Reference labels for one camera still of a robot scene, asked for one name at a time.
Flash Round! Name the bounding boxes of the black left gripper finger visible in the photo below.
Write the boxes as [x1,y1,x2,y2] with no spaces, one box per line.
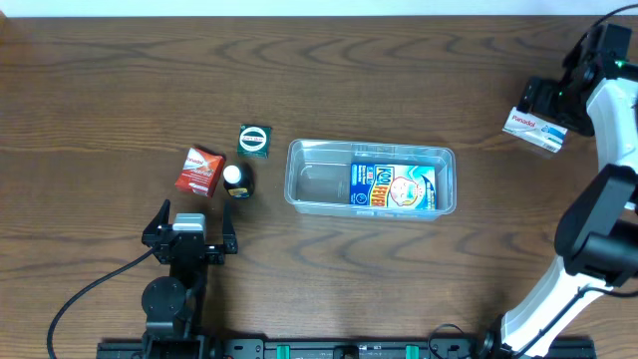
[222,201,236,244]
[143,199,170,235]

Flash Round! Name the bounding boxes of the white Panadol box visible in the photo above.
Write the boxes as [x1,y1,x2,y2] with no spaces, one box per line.
[502,107,567,153]

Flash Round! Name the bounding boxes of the red Panadol ActiFast box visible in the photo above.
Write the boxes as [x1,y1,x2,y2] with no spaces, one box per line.
[174,148,225,197]

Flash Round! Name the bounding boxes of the green Zam-Buk box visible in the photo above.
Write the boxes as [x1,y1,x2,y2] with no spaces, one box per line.
[237,125,272,159]

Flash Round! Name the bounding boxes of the blue Kool Fever box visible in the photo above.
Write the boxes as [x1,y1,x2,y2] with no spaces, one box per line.
[350,163,437,210]

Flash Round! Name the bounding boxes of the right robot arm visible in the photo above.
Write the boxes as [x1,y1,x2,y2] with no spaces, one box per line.
[475,21,637,358]

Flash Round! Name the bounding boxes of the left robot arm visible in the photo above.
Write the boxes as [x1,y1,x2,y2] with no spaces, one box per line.
[138,200,238,359]

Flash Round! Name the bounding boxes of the clear plastic container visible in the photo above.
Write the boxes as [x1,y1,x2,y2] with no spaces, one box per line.
[284,139,458,221]

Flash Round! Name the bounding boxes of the dark Woods syrup bottle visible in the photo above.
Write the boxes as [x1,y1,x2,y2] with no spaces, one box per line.
[222,164,254,198]

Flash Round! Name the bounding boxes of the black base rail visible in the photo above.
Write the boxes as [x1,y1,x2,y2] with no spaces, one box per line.
[96,336,597,359]

